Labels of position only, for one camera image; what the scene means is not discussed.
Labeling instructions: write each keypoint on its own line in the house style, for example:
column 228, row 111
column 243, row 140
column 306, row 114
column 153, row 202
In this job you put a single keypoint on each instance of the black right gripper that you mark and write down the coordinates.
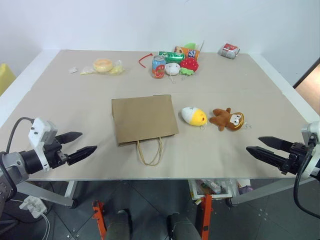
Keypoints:
column 295, row 157

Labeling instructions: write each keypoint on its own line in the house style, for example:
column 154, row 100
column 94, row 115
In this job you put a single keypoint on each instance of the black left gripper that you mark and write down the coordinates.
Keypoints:
column 53, row 155

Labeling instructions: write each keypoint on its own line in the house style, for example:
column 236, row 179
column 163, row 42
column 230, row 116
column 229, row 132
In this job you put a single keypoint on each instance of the brown monkey plush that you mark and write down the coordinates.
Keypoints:
column 227, row 120

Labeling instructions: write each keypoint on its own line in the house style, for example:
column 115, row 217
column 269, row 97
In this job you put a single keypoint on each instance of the brown paper bag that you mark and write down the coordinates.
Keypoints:
column 143, row 118

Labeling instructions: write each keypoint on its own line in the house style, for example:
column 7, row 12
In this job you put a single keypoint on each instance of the white yellow plush toy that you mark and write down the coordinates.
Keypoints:
column 193, row 116

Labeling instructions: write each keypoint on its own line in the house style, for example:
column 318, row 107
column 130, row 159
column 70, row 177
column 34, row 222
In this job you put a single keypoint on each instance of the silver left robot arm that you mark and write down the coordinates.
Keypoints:
column 12, row 162

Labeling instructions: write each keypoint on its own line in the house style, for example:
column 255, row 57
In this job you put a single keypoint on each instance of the bagged bread bun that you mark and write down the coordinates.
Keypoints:
column 117, row 68

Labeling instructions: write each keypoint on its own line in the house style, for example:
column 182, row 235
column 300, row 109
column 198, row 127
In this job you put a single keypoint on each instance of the clear plastic-wrapped red snack pack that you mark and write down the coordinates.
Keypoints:
column 228, row 51

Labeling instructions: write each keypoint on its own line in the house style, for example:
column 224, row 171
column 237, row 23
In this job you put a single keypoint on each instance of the orange snack packet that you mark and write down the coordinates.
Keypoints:
column 191, row 52

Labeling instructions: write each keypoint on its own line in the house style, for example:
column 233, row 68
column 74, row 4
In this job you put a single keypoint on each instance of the grey metal table leg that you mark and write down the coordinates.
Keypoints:
column 260, row 192
column 50, row 195

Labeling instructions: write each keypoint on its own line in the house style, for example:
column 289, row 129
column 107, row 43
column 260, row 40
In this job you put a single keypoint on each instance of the brown door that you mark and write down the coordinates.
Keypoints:
column 310, row 90

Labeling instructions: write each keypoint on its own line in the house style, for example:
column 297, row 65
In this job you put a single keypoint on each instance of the white bin with items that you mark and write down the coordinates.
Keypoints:
column 212, row 187

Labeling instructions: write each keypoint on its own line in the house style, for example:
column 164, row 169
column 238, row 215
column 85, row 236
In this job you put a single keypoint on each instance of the white power strip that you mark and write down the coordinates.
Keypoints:
column 33, row 206

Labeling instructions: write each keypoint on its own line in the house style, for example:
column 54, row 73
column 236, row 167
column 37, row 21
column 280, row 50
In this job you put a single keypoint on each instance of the small clear white packet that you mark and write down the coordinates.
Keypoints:
column 72, row 70

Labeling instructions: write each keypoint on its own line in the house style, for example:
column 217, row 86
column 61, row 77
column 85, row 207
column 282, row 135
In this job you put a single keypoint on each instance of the orange metal stand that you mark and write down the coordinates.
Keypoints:
column 98, row 217
column 206, row 215

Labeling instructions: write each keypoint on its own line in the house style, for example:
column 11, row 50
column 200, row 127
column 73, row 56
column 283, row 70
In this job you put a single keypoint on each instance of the round bread bun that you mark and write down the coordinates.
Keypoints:
column 102, row 65

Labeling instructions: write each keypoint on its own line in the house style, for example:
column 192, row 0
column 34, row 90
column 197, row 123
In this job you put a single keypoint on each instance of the dark rounded shape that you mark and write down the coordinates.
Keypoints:
column 118, row 225
column 182, row 226

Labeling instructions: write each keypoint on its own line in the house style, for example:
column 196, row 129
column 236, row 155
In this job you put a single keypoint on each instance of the yellow bin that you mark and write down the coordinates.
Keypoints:
column 6, row 77

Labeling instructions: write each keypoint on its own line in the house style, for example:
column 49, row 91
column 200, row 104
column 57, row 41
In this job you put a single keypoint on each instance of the red plastic strip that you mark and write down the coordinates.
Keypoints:
column 143, row 58

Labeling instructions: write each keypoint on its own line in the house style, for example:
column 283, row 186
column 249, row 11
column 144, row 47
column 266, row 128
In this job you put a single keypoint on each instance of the blue orange soda can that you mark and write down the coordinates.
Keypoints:
column 158, row 67

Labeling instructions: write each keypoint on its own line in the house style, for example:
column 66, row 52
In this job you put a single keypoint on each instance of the red strawberry plush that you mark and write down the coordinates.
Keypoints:
column 189, row 63

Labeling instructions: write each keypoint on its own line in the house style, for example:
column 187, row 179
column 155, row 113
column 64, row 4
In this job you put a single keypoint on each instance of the white round plush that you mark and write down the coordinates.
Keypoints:
column 172, row 68

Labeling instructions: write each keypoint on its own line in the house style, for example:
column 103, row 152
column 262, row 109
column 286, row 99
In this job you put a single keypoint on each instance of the green snack package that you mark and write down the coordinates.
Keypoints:
column 172, row 56

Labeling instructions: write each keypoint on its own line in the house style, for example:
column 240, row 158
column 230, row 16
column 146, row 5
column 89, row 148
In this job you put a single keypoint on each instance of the light green plush item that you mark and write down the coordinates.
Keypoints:
column 190, row 45

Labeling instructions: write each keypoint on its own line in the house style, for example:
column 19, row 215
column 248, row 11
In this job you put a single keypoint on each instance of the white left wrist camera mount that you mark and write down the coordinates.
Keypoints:
column 37, row 130

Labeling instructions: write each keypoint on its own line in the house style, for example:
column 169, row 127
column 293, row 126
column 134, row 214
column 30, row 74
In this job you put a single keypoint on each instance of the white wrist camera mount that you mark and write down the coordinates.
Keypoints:
column 37, row 130
column 308, row 131

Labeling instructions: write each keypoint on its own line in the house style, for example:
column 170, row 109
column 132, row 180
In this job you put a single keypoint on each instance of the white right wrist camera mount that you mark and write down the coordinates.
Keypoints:
column 308, row 131

